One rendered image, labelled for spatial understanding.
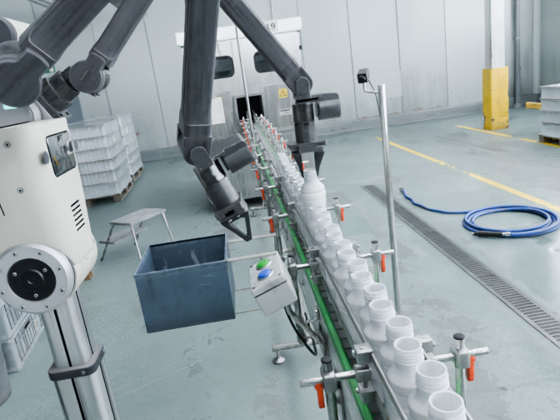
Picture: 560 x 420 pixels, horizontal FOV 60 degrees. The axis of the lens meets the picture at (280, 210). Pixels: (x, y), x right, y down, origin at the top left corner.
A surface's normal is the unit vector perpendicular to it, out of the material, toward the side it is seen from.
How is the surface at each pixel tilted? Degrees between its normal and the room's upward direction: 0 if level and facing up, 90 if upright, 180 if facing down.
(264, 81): 90
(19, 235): 101
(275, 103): 90
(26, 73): 113
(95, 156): 90
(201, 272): 90
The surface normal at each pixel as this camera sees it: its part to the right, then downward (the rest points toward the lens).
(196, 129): 0.32, 0.57
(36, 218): 0.20, 0.41
